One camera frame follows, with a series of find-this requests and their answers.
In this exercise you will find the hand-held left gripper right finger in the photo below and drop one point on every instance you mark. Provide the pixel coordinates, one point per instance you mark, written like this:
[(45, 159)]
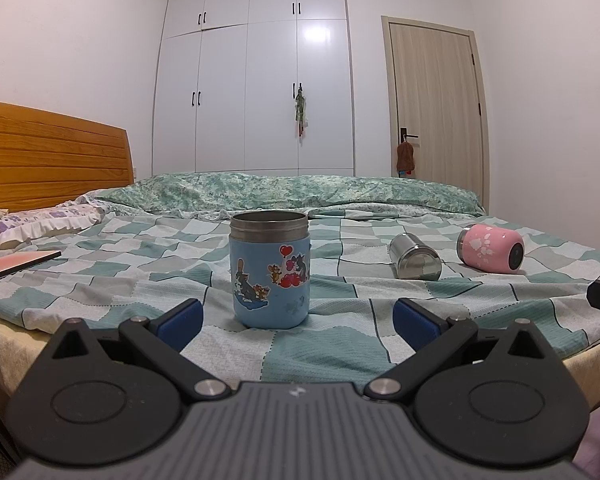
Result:
[(414, 324)]

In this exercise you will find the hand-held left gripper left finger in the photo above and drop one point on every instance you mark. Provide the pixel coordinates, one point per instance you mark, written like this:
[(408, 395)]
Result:
[(181, 324)]

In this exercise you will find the stainless steel cup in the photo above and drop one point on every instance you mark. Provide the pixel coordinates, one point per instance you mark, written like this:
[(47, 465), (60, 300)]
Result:
[(414, 257)]

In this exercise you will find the pink paw print cup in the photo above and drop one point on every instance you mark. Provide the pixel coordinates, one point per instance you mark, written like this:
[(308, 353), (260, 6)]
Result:
[(487, 247)]

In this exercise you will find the blue cartoon sticker cup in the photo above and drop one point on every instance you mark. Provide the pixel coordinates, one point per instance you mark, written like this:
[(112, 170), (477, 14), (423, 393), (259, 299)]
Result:
[(270, 280)]

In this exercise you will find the checked green bed sheet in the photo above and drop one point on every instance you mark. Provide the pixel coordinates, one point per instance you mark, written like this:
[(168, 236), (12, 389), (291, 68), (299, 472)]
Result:
[(130, 270)]

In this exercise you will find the green floral quilt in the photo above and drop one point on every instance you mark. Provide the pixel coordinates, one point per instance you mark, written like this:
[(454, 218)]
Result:
[(280, 190)]

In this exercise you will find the brown hanging cloth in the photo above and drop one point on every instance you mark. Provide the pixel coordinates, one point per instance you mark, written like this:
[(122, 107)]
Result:
[(406, 157)]

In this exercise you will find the beige mattress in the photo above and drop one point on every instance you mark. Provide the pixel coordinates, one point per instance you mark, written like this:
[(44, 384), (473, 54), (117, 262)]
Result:
[(10, 340)]

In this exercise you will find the red flat book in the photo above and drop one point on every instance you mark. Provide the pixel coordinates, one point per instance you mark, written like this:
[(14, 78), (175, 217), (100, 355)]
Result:
[(17, 262)]

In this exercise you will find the purple floral pillow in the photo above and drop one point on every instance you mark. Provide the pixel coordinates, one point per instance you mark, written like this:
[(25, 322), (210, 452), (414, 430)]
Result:
[(35, 222)]

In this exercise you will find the wooden headboard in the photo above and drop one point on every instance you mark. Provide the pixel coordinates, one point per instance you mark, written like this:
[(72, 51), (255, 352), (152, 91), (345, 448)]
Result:
[(50, 160)]

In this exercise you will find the light wooden door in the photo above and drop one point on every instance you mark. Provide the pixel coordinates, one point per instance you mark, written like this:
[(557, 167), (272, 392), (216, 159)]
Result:
[(435, 110)]

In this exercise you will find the hanging green ornament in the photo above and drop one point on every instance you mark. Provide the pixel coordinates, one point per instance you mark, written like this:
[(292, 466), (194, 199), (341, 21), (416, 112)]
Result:
[(300, 112)]

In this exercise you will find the white wardrobe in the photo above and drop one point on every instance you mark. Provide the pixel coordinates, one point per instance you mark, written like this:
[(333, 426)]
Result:
[(250, 85)]

